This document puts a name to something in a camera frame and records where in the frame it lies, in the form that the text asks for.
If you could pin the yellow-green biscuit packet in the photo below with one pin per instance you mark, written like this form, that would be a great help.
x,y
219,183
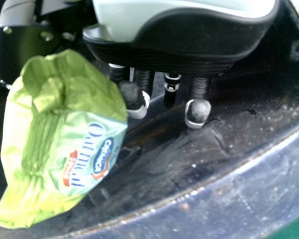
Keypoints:
x,y
59,139

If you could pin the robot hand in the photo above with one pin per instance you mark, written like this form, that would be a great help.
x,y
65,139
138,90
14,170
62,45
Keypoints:
x,y
164,35

